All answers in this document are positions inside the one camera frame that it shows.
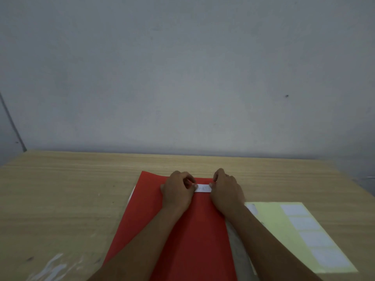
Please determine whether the person's left forearm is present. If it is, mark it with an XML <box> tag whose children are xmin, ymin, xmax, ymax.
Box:
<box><xmin>87</xmin><ymin>206</ymin><xmax>190</xmax><ymax>281</ymax></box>

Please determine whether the person's left hand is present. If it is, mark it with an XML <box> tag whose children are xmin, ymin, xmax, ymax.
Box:
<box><xmin>160</xmin><ymin>170</ymin><xmax>196</xmax><ymax>214</ymax></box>

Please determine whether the red paper folder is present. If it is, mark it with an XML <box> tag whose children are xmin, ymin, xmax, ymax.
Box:
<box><xmin>103</xmin><ymin>171</ymin><xmax>238</xmax><ymax>281</ymax></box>

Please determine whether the white blank sticker label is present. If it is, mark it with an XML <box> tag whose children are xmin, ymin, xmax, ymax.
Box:
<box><xmin>298</xmin><ymin>231</ymin><xmax>335</xmax><ymax>248</ymax></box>
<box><xmin>281</xmin><ymin>203</ymin><xmax>311</xmax><ymax>216</ymax></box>
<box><xmin>310</xmin><ymin>248</ymin><xmax>354</xmax><ymax>269</ymax></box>
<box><xmin>288</xmin><ymin>216</ymin><xmax>322</xmax><ymax>231</ymax></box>

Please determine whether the crumpled clear plastic wrap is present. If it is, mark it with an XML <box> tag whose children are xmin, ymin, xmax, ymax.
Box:
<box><xmin>28</xmin><ymin>253</ymin><xmax>85</xmax><ymax>281</ymax></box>

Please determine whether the clear plastic sleeve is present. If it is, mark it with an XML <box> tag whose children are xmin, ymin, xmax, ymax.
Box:
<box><xmin>225</xmin><ymin>218</ymin><xmax>259</xmax><ymax>281</ymax></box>

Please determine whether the person's right forearm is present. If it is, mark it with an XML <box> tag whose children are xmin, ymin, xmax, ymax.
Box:
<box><xmin>224</xmin><ymin>203</ymin><xmax>323</xmax><ymax>281</ymax></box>

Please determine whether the dark wall cable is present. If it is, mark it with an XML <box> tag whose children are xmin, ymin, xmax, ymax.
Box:
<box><xmin>0</xmin><ymin>91</ymin><xmax>27</xmax><ymax>152</ymax></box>

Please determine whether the person's right hand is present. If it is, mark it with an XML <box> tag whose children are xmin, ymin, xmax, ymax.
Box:
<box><xmin>209</xmin><ymin>168</ymin><xmax>246</xmax><ymax>217</ymax></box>

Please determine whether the yellow sticker backing sheet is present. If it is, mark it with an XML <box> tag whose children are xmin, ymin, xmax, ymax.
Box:
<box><xmin>245</xmin><ymin>202</ymin><xmax>358</xmax><ymax>275</ymax></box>

